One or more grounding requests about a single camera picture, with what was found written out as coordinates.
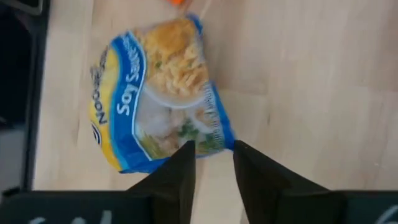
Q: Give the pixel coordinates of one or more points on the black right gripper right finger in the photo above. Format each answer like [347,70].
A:
[270,193]

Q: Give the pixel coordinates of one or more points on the blue Maruchan noodle packet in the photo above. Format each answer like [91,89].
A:
[130,93]

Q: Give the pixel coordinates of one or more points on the orange Maruchan noodle packet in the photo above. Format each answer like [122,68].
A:
[175,2]

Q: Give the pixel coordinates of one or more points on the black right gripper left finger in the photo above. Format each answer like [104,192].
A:
[177,186]

